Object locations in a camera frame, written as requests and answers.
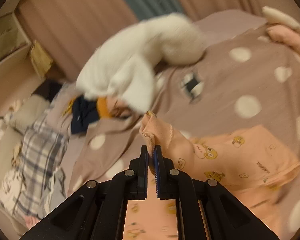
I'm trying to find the brown polka dot blanket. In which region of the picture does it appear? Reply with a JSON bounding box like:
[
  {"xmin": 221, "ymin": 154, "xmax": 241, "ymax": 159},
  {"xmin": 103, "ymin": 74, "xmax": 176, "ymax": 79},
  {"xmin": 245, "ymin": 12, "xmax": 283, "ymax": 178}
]
[{"xmin": 65, "ymin": 22, "xmax": 300, "ymax": 233}]

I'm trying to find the plaid grey white garment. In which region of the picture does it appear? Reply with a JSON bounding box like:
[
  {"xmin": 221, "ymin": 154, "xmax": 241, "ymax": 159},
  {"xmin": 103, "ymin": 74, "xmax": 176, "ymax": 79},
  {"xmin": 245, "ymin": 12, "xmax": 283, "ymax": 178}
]
[{"xmin": 15, "ymin": 113, "xmax": 69, "ymax": 217}]

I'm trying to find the straw woven item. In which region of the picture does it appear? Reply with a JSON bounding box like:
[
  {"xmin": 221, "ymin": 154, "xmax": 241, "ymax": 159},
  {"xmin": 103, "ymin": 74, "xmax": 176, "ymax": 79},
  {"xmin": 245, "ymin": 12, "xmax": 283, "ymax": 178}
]
[{"xmin": 29, "ymin": 40, "xmax": 53, "ymax": 78}]

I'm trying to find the folded cream garment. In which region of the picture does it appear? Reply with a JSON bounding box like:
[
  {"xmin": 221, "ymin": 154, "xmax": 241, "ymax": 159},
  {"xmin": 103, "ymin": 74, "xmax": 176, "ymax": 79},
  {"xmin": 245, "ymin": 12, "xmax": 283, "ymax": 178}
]
[{"xmin": 262, "ymin": 6, "xmax": 300, "ymax": 34}]

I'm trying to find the peach cartoon print shirt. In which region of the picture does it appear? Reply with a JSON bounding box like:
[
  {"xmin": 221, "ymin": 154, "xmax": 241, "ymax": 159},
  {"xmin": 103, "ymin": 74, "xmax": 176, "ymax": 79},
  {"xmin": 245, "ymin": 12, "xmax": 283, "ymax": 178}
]
[{"xmin": 137, "ymin": 113, "xmax": 300, "ymax": 237}]

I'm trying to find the orange garment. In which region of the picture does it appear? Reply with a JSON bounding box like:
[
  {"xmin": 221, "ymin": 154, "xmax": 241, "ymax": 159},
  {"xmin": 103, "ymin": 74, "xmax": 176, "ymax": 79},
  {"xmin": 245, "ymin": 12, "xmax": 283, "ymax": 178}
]
[{"xmin": 96, "ymin": 98, "xmax": 112, "ymax": 119}]

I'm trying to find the pink curtain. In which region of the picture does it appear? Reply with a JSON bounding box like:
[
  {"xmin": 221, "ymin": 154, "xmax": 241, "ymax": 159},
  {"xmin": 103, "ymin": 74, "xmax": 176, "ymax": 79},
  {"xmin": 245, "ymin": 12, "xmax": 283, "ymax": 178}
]
[{"xmin": 16, "ymin": 0, "xmax": 283, "ymax": 80}]

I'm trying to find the white shelf unit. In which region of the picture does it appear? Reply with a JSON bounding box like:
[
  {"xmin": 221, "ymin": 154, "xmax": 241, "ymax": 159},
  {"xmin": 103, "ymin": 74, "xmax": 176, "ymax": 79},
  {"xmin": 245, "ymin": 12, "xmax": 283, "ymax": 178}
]
[{"xmin": 0, "ymin": 12, "xmax": 32, "ymax": 62}]

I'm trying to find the white fluffy garment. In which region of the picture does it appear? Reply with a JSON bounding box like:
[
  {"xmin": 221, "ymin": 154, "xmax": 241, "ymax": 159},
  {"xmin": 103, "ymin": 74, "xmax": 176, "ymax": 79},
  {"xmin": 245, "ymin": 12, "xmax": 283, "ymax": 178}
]
[{"xmin": 76, "ymin": 13, "xmax": 206, "ymax": 113}]

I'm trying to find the navy blue garment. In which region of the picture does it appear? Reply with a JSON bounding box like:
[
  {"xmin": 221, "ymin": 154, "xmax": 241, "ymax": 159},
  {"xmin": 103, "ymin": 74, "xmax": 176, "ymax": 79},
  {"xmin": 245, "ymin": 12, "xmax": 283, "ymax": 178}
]
[{"xmin": 70, "ymin": 96, "xmax": 100, "ymax": 134}]

